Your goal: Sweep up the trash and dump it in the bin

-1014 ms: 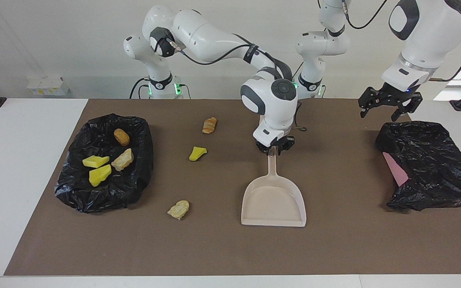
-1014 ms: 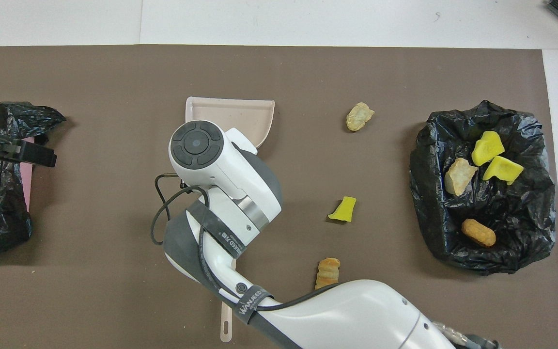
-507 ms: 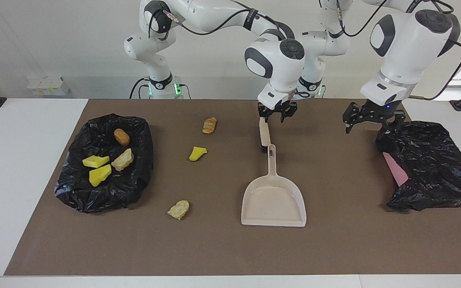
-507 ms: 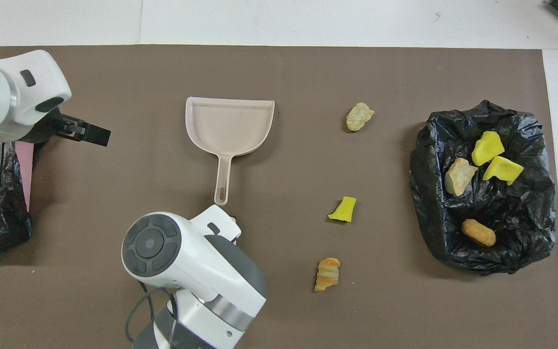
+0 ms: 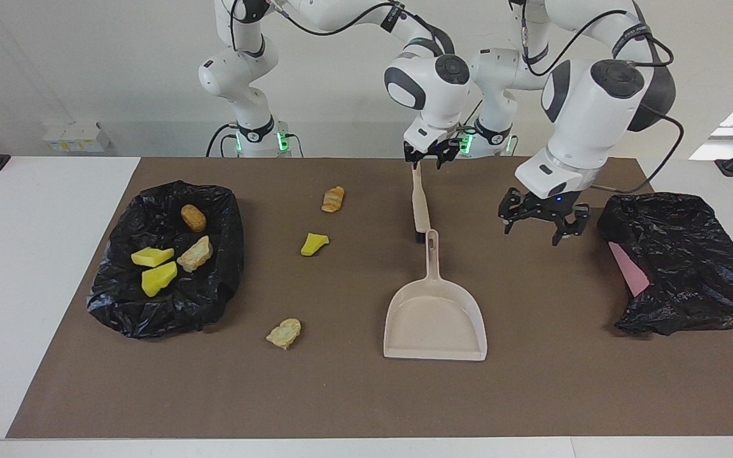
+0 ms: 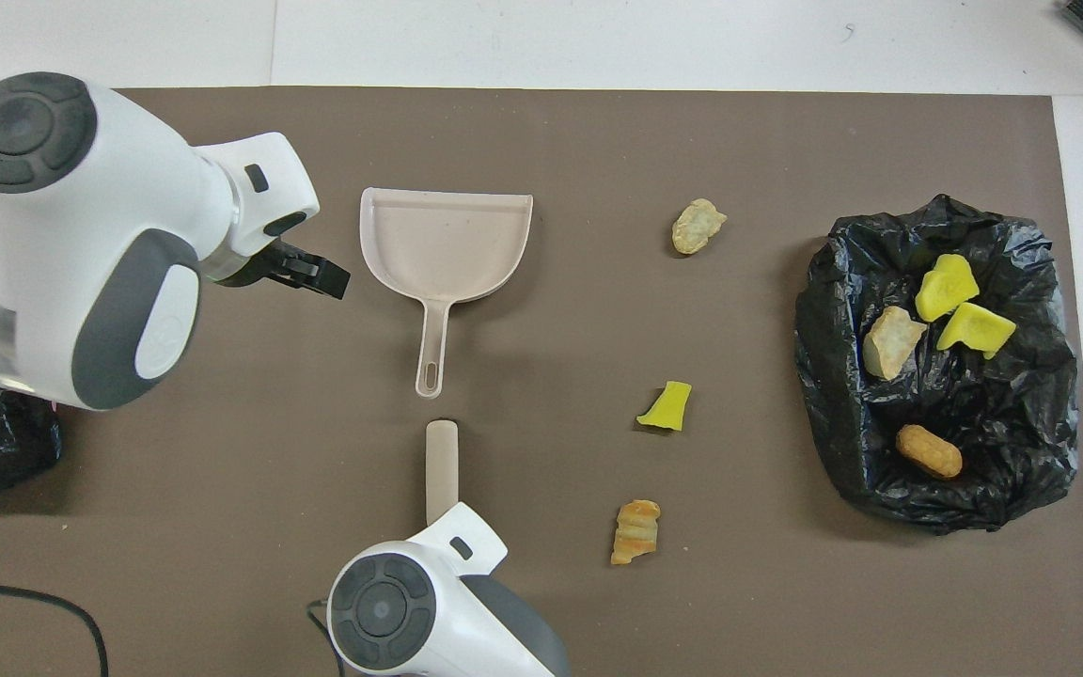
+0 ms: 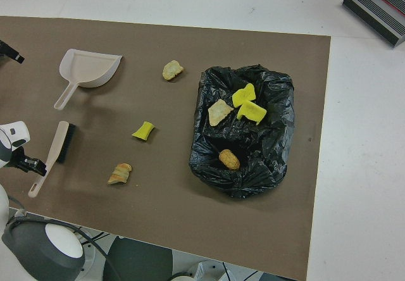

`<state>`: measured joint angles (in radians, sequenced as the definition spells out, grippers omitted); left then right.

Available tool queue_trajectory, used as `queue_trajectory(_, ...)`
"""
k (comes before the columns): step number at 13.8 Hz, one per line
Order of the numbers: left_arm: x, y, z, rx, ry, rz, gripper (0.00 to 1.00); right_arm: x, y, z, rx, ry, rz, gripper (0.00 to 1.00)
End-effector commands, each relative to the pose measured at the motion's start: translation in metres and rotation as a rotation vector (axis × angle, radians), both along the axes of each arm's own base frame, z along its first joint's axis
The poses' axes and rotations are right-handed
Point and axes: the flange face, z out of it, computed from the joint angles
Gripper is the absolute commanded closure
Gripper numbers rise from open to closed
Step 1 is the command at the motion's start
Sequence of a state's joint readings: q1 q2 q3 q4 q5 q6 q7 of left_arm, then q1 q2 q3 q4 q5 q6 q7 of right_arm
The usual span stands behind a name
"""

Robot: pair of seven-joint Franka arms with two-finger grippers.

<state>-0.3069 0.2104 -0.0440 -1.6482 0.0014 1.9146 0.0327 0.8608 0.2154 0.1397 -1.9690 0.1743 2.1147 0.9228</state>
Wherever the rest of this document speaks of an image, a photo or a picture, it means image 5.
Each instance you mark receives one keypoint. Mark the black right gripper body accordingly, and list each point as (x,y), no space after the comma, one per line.
(433,151)

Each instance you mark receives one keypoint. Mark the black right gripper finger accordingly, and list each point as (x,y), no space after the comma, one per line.
(448,159)
(410,158)

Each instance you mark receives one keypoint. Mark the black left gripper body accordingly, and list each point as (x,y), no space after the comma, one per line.
(544,205)

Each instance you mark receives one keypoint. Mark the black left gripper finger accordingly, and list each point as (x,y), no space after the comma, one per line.
(510,213)
(571,226)

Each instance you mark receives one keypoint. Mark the beige hand brush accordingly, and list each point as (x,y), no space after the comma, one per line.
(420,203)

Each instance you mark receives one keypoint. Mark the orange striped croissant piece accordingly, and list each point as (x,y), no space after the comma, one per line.
(333,200)

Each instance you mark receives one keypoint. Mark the yellow sponge wedge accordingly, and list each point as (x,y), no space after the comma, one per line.
(314,244)

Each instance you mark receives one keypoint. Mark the beige plastic dustpan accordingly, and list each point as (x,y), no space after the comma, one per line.
(433,318)

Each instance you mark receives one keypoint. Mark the pale yellow crumbly chunk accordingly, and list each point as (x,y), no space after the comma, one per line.
(285,333)

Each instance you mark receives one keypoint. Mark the brown bread nugget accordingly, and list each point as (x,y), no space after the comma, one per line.
(193,218)

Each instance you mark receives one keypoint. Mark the pale stone-like chunk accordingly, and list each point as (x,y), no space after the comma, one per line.
(195,254)

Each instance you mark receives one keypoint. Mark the large yellow sponge piece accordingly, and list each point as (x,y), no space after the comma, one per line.
(152,257)

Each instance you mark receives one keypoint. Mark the small yellow sponge piece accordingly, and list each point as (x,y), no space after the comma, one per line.
(160,280)

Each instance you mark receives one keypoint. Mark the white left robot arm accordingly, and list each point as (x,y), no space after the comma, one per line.
(586,121)

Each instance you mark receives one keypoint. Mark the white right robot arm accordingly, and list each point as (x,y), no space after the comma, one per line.
(433,95)

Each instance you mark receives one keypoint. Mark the pink bin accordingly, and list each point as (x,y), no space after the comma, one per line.
(630,270)

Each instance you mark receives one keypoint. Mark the black trash bag cover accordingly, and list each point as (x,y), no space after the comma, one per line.
(691,267)

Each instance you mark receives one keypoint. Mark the open black trash bag bin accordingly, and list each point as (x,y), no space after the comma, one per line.
(214,210)

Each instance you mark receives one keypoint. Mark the brown table mat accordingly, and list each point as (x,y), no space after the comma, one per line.
(366,394)

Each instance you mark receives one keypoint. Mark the white wall socket box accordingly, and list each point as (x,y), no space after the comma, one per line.
(77,137)

